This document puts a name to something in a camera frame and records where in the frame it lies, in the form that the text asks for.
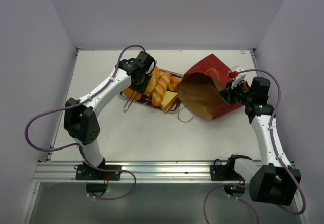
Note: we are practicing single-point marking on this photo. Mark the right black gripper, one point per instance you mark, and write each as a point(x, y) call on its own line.
point(231, 95)

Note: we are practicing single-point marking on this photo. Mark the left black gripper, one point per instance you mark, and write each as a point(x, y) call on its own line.
point(141, 89)

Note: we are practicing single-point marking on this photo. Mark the round orange bun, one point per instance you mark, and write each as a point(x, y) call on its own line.
point(129, 93)

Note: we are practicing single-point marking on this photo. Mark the fake baguette loaf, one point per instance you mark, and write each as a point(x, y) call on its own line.
point(160, 89)

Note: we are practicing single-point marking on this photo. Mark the braided orange bread loaf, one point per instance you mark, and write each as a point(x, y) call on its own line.
point(173, 83)

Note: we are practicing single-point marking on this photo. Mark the fake triangle sandwich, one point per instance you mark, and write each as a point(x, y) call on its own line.
point(167, 101)

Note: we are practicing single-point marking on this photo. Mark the red brown paper bag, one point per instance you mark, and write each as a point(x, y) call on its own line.
point(200, 86)

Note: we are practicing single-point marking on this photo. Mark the oval scored bread loaf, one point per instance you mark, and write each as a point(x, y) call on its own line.
point(152, 82)

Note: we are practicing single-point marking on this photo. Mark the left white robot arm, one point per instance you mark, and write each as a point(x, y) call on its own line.
point(81, 117)

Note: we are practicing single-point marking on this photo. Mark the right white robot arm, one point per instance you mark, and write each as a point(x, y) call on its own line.
point(275, 180)

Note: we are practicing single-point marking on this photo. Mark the stainless steel tray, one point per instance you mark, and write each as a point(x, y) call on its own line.
point(145, 100)

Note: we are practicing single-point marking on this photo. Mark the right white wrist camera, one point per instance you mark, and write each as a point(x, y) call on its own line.
point(237, 74)

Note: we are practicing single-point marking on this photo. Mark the aluminium mounting rail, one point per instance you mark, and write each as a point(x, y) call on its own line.
point(144, 171)

